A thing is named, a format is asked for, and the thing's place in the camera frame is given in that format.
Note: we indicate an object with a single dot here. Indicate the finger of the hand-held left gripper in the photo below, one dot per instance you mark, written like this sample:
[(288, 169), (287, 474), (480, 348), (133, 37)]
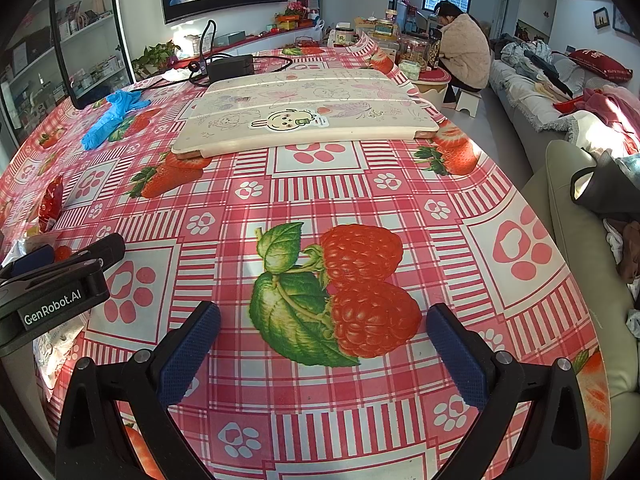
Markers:
[(30, 262), (102, 249)]

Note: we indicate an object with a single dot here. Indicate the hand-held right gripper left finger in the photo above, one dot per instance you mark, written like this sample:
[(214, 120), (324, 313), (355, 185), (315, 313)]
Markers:
[(190, 355)]

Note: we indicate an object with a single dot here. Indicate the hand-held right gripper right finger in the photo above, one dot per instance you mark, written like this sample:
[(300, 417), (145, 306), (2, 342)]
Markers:
[(457, 360)]

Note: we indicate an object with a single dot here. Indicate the red snack packet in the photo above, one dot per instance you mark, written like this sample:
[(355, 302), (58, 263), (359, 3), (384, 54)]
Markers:
[(51, 205)]

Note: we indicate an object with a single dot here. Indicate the blue disposable glove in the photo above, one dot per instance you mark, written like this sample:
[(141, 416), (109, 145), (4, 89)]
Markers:
[(107, 120)]

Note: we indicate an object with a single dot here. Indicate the light green armchair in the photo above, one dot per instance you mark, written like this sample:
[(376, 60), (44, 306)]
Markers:
[(565, 220)]

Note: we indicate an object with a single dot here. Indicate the white tissue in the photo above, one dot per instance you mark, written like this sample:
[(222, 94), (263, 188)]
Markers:
[(177, 76)]

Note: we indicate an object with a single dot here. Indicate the green potted plant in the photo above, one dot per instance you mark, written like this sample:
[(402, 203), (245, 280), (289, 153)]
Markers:
[(157, 55)]

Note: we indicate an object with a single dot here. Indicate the strawberry printed pink tablecloth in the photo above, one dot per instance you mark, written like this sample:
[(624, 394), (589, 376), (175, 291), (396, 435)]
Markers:
[(350, 185)]

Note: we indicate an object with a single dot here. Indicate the black bag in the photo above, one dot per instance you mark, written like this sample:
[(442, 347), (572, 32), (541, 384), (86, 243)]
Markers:
[(605, 190)]

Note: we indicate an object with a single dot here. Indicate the glass display cabinet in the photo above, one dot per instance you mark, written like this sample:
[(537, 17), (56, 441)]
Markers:
[(85, 20)]

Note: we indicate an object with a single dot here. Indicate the cream cartoon printed folding board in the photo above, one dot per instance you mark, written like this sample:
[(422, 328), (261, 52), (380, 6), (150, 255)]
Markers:
[(300, 100)]

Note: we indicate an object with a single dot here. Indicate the white stool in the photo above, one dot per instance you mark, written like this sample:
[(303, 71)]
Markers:
[(467, 102)]

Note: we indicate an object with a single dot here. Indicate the grey sofa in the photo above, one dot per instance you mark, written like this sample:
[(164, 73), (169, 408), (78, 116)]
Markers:
[(525, 105)]

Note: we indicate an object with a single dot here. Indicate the pink clothes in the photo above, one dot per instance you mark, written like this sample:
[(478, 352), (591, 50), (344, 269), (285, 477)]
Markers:
[(615, 115)]

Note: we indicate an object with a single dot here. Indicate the pink potted flowers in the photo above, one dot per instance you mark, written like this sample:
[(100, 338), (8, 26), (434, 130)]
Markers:
[(296, 9)]

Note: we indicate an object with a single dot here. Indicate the clear snack jar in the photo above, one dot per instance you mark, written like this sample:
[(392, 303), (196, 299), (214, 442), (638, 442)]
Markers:
[(415, 50)]

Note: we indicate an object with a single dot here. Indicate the white printed mug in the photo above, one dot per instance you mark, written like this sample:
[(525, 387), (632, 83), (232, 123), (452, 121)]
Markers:
[(345, 36)]

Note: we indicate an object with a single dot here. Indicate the red cushion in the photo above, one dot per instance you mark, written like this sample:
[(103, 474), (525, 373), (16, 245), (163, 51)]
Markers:
[(600, 65)]

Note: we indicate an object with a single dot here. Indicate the dark picture frame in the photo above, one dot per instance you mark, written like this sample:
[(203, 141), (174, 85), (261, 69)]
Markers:
[(600, 17)]

